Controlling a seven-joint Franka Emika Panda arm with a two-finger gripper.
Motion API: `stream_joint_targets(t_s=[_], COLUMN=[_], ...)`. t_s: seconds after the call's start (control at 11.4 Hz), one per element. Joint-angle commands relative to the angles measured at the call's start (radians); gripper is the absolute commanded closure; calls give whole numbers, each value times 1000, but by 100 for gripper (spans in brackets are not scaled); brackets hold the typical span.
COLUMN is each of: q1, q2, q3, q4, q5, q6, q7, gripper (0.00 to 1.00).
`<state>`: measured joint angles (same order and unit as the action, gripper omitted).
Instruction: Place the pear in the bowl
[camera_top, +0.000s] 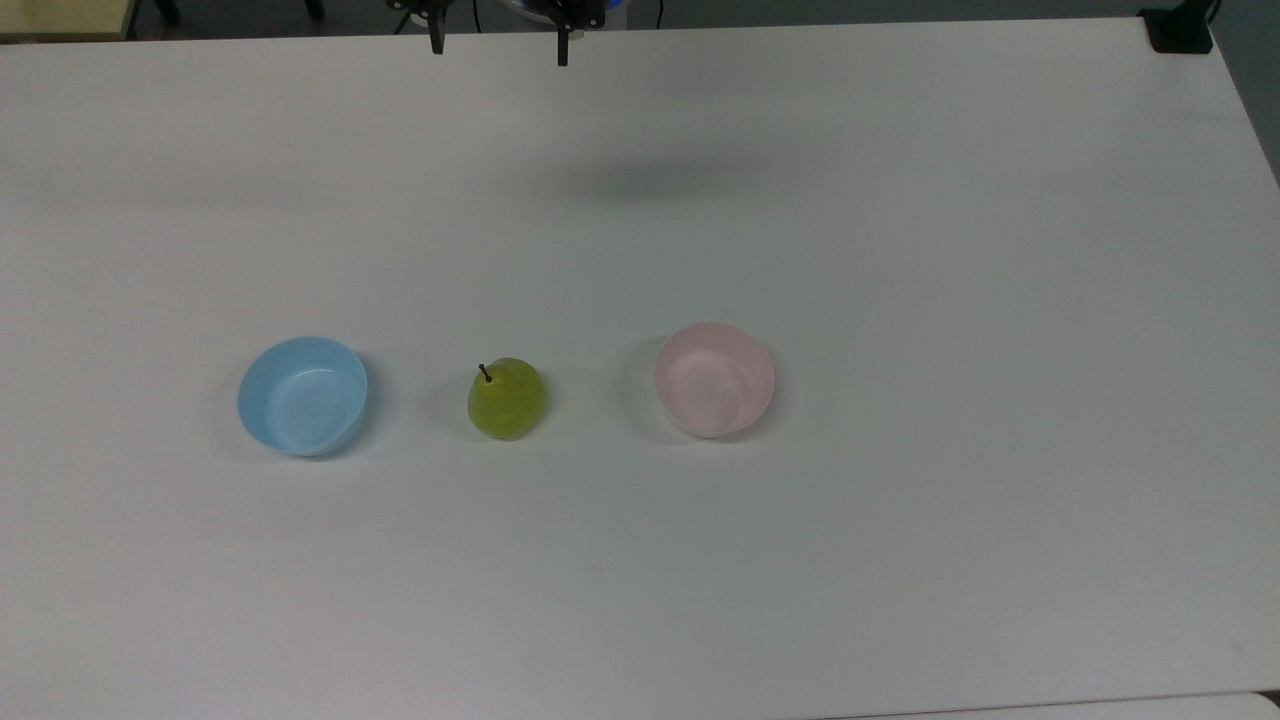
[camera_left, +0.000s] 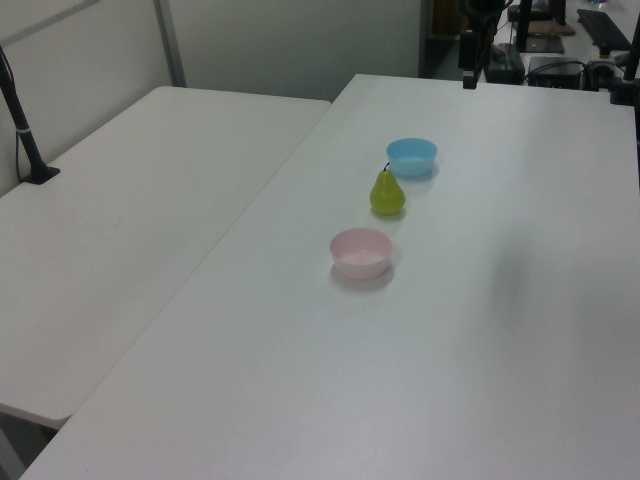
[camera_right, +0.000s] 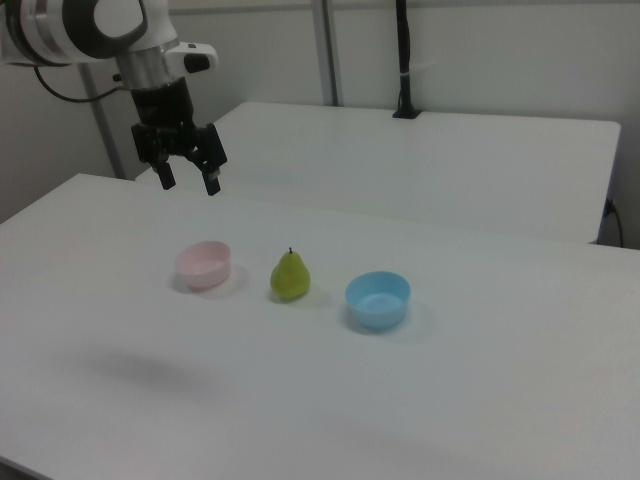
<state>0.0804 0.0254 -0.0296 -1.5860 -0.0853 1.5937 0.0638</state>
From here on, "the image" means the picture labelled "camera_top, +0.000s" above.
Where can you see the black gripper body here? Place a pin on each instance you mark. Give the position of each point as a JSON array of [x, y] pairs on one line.
[[575, 10]]

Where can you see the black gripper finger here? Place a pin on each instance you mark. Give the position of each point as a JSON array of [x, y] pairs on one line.
[[563, 48], [437, 38]]

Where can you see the green pear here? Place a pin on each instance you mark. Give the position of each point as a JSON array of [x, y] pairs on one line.
[[508, 400]]

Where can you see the blue lit robot base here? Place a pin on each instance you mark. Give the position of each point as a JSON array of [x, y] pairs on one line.
[[614, 4]]

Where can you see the pink plastic bowl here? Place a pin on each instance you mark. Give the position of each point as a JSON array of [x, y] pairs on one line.
[[714, 380]]

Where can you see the light blue plastic bowl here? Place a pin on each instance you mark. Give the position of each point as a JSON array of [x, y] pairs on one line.
[[302, 397]]

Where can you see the black chair leg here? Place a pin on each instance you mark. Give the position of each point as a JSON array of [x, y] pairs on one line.
[[167, 10], [314, 8]]

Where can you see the light wooden desk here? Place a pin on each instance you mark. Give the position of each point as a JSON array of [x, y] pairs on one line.
[[60, 18]]

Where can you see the white adjoining table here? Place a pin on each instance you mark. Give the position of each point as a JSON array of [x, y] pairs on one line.
[[1100, 708]]

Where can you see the black clamp mount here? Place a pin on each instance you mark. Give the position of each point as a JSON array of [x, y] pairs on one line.
[[1180, 28]]

